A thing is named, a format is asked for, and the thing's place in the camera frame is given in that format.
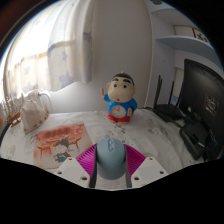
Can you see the wooden model sailing ship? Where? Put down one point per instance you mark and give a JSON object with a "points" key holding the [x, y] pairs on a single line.
{"points": [[11, 115]]}

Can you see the cartoon boy figurine clock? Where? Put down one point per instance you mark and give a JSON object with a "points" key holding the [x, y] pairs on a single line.
{"points": [[119, 100]]}

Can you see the sheer star print curtain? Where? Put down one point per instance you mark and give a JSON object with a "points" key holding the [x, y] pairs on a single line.
{"points": [[43, 50]]}

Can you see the light blue computer mouse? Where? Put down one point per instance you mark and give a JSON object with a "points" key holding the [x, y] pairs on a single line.
{"points": [[111, 158]]}

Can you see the white wall shelf unit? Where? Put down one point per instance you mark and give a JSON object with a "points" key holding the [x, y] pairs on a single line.
{"points": [[183, 43]]}

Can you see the black computer monitor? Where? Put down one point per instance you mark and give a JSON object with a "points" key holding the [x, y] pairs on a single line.
{"points": [[203, 90]]}

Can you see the white printed tablecloth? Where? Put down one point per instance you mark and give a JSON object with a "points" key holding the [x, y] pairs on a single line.
{"points": [[150, 133]]}

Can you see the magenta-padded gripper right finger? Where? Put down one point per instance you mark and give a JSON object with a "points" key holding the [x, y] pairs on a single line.
{"points": [[150, 168]]}

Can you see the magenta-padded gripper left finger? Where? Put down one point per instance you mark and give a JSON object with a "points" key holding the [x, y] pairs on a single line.
{"points": [[71, 168]]}

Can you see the black desktop device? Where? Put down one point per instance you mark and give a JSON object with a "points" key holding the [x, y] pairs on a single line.
{"points": [[193, 138]]}

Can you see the orange cartoon print mouse pad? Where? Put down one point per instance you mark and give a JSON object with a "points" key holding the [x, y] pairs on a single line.
{"points": [[60, 143]]}

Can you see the white ceramic teapot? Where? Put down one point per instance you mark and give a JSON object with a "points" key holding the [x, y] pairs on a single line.
{"points": [[32, 115]]}

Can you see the black router with antennas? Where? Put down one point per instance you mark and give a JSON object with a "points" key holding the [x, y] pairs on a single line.
{"points": [[168, 110]]}

